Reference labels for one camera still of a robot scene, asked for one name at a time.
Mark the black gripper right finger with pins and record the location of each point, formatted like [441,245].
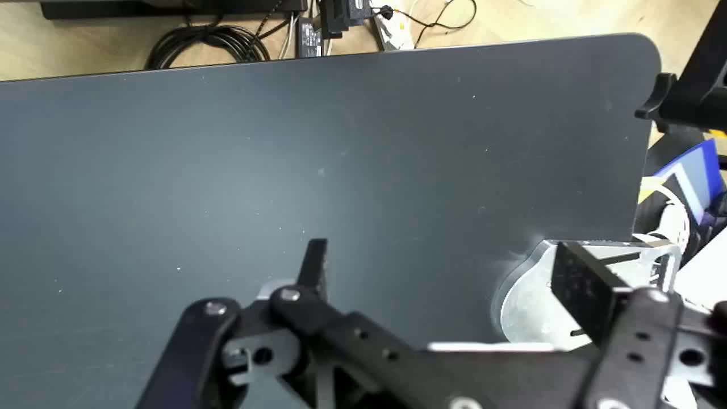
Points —
[644,337]

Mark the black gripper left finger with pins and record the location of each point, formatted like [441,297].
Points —
[320,355]

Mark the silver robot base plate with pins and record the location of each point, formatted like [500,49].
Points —
[527,310]

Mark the black camera stand clamp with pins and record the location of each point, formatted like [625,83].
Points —
[698,93]

